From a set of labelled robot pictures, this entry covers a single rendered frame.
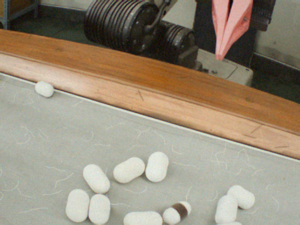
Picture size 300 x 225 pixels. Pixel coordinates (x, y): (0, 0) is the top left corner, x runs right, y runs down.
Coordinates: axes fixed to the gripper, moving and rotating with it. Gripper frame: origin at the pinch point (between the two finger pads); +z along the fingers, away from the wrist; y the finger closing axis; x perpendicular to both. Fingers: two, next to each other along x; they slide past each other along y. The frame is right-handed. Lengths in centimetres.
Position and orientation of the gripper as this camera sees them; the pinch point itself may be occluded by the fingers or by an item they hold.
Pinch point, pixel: (220, 51)
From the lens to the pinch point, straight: 38.7
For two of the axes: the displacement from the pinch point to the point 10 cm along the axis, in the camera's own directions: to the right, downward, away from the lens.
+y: 9.3, 2.9, -2.2
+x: 1.2, 3.2, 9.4
